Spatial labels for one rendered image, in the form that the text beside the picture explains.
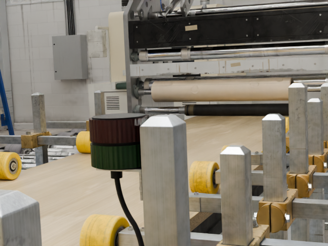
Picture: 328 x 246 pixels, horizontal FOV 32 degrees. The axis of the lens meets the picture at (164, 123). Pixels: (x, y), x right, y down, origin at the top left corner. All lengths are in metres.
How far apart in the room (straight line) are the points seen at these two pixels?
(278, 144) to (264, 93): 2.12
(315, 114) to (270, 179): 0.50
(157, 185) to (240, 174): 0.25
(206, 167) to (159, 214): 0.82
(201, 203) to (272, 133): 0.21
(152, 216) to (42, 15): 10.85
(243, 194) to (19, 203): 0.49
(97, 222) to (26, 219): 0.60
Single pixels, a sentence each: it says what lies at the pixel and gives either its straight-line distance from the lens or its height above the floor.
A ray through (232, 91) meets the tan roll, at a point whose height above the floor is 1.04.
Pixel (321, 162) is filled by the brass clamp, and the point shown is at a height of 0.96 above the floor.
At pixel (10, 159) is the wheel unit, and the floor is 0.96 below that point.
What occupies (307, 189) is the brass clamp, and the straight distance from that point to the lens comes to 1.27.
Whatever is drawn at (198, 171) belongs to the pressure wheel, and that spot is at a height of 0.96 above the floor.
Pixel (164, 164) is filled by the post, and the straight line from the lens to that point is 0.55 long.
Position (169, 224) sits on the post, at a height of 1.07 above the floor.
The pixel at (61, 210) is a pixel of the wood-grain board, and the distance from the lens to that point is 1.34.
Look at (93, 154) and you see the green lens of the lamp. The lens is 0.57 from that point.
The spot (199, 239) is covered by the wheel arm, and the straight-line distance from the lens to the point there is 0.88.
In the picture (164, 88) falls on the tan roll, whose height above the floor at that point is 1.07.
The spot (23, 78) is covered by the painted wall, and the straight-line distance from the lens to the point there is 11.64.
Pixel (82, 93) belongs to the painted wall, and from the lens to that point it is 10.93.
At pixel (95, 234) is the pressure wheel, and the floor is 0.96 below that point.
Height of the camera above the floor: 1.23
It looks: 6 degrees down
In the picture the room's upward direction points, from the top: 2 degrees counter-clockwise
